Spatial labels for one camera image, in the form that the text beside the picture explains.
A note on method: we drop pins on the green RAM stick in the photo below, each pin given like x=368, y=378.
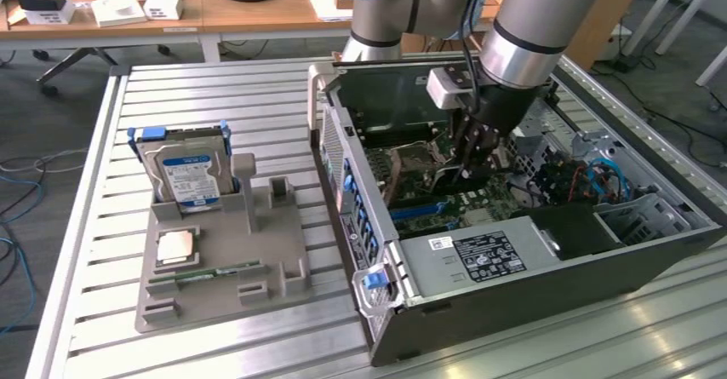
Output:
x=209, y=273

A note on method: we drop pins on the open white box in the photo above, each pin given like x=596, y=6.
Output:
x=117, y=10

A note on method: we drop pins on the wooden desk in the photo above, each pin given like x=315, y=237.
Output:
x=255, y=17

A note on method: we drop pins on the graphics card with metal bracket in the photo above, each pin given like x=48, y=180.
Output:
x=448, y=181

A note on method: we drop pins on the white box black lid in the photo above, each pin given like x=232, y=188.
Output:
x=49, y=12

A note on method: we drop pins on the blue expansion slot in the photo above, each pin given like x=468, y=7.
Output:
x=419, y=211

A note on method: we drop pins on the stack of papers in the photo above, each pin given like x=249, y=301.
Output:
x=330, y=6

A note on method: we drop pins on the grey parts rack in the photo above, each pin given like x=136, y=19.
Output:
x=227, y=251

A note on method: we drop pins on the green motherboard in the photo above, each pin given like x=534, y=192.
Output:
x=483, y=210

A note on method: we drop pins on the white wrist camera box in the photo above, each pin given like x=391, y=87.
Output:
x=446, y=87

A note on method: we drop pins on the small white labelled box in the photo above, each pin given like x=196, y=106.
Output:
x=163, y=7

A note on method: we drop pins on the grey power supply unit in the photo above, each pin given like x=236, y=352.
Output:
x=431, y=268

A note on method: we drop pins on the black chair base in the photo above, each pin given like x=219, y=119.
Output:
x=73, y=61

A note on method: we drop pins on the hard disk in blue carrier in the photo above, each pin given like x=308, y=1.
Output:
x=187, y=179

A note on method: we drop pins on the metal disk bay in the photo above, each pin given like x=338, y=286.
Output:
x=647, y=221

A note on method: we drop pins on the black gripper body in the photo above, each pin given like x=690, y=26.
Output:
x=506, y=106

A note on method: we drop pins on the metal drive cage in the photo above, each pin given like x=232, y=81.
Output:
x=539, y=149

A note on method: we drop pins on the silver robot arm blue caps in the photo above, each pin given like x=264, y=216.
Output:
x=522, y=51

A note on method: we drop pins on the open black PC case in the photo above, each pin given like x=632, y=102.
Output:
x=511, y=311

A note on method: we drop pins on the white table legs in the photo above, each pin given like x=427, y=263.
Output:
x=670, y=8

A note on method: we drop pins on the CPU chip silver lid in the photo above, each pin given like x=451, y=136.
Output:
x=176, y=248

